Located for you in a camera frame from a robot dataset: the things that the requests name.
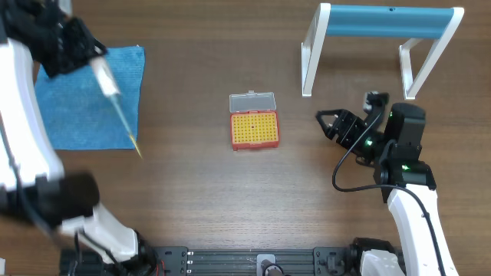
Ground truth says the red and yellow tip box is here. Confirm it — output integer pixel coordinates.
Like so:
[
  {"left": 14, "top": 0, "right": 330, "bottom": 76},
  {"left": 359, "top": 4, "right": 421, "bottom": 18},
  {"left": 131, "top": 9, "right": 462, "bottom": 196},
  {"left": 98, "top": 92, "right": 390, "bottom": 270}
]
[{"left": 228, "top": 90, "right": 281, "bottom": 152}]

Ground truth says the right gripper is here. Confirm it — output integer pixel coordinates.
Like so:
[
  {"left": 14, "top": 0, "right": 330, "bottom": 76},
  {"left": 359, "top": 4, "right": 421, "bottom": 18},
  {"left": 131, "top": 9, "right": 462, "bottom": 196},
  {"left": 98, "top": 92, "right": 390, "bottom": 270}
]
[{"left": 315, "top": 90, "right": 390, "bottom": 151}]

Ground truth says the blue cloth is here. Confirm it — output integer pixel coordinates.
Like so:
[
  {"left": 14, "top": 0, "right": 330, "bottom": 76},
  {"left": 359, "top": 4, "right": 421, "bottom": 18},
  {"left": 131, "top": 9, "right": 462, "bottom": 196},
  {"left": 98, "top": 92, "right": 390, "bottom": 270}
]
[{"left": 34, "top": 45, "right": 147, "bottom": 151}]

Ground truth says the mounting rail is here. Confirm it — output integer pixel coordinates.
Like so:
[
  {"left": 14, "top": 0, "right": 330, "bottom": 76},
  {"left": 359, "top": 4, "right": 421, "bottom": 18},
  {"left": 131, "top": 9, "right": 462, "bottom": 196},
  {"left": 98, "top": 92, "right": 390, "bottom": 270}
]
[{"left": 59, "top": 246, "right": 404, "bottom": 276}]

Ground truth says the white and blue stand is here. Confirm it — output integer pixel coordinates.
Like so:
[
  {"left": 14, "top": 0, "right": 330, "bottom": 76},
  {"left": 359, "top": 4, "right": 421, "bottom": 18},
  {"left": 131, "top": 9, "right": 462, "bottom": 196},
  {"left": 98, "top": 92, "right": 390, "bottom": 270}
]
[{"left": 301, "top": 2, "right": 465, "bottom": 101}]

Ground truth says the white pipette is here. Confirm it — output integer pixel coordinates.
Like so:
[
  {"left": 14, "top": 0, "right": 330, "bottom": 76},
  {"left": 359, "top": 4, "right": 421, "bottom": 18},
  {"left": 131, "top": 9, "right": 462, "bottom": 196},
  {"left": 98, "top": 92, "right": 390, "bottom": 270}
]
[{"left": 88, "top": 56, "right": 143, "bottom": 159}]

